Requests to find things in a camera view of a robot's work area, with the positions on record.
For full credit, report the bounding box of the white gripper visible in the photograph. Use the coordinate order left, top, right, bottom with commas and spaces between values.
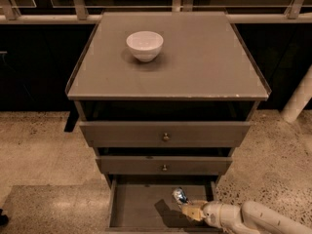
181, 200, 224, 228

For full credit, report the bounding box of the blue silver redbull can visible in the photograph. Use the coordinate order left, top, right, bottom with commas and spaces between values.
173, 187, 189, 205

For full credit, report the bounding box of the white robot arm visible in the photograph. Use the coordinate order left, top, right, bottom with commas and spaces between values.
181, 110, 312, 234

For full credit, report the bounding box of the brass middle drawer knob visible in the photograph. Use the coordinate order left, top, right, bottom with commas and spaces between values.
162, 165, 168, 172

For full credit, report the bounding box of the brass drawer knob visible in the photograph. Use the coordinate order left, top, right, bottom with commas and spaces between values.
162, 165, 168, 172
162, 133, 171, 142

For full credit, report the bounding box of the grey open bottom drawer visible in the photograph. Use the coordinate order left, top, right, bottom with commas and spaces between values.
105, 175, 223, 234

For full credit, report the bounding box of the brass top drawer knob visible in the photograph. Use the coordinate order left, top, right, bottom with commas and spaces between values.
162, 133, 171, 142

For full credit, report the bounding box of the grey middle drawer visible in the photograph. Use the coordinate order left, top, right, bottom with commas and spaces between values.
96, 156, 232, 176

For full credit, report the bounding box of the grey drawer cabinet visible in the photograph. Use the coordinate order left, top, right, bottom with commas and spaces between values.
66, 12, 270, 179

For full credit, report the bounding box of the grey top drawer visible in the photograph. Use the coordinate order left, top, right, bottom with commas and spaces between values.
80, 121, 251, 148

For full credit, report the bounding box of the white ceramic bowl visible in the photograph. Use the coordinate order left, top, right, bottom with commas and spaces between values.
126, 31, 164, 62

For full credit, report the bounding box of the black shoe tip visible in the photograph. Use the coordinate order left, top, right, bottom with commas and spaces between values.
0, 209, 9, 225

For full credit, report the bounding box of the metal window railing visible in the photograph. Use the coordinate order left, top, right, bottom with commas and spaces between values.
0, 0, 312, 23

